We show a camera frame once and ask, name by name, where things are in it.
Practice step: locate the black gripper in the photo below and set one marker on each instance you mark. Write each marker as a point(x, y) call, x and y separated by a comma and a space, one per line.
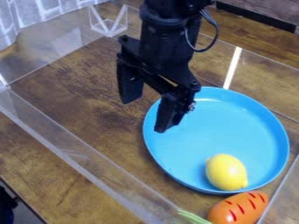
point(169, 79)

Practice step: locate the blue oval tray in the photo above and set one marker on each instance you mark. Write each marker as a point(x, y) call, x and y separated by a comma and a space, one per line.
point(231, 124)

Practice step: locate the yellow toy lemon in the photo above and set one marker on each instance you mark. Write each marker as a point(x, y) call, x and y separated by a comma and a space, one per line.
point(225, 172)

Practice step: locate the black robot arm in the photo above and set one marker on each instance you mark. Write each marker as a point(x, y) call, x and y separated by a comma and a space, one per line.
point(155, 60)

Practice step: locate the white patterned curtain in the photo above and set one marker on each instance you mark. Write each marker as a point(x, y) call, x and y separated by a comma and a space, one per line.
point(21, 13)

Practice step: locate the orange toy carrot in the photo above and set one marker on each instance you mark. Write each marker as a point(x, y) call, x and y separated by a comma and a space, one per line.
point(239, 209)

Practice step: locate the dark object at lower left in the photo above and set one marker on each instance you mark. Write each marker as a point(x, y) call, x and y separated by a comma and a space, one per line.
point(7, 205)

